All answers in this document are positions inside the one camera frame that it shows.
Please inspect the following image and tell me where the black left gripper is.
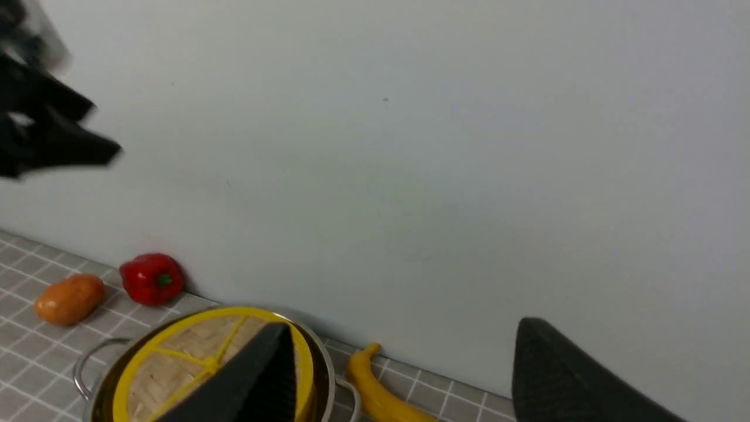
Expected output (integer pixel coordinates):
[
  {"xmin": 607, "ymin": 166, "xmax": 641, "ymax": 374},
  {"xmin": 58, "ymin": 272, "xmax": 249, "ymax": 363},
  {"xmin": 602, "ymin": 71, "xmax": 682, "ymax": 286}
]
[{"xmin": 1, "ymin": 1, "xmax": 123, "ymax": 179}]

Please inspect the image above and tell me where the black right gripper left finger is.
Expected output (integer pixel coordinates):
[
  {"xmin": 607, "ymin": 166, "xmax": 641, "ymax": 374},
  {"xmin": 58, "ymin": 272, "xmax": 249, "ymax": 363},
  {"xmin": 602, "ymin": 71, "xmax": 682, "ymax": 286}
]
[{"xmin": 158, "ymin": 322, "xmax": 297, "ymax": 421}]

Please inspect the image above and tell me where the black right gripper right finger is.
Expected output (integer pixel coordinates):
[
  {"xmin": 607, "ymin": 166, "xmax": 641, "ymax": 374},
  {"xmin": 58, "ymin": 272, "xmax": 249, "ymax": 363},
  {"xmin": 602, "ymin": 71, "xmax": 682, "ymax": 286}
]
[{"xmin": 512, "ymin": 317, "xmax": 682, "ymax": 421}]

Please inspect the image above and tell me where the yellow woven bamboo lid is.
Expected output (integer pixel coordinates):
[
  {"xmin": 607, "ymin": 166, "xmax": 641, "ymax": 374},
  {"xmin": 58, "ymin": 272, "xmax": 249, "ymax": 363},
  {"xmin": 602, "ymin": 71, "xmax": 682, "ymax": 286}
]
[{"xmin": 101, "ymin": 307, "xmax": 319, "ymax": 421}]

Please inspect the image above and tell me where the stainless steel pot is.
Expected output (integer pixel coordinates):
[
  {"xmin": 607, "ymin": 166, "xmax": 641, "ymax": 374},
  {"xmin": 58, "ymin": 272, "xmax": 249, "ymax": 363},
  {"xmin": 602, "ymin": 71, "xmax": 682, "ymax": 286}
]
[{"xmin": 73, "ymin": 307, "xmax": 362, "ymax": 421}]

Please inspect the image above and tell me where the yellow banana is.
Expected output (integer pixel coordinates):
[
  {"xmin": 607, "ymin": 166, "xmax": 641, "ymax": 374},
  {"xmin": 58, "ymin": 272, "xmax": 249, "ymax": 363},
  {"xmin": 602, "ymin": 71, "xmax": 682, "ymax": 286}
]
[{"xmin": 346, "ymin": 343, "xmax": 437, "ymax": 421}]

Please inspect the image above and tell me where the red bell pepper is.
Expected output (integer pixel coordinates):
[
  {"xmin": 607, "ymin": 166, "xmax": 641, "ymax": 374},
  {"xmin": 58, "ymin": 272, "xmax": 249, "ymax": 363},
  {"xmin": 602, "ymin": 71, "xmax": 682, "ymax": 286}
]
[{"xmin": 120, "ymin": 253, "xmax": 185, "ymax": 307}]

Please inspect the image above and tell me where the brown potato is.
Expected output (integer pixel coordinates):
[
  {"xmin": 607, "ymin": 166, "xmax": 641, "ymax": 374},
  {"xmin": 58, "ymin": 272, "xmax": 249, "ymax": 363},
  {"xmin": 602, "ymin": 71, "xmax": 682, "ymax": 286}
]
[{"xmin": 34, "ymin": 274, "xmax": 105, "ymax": 326}]

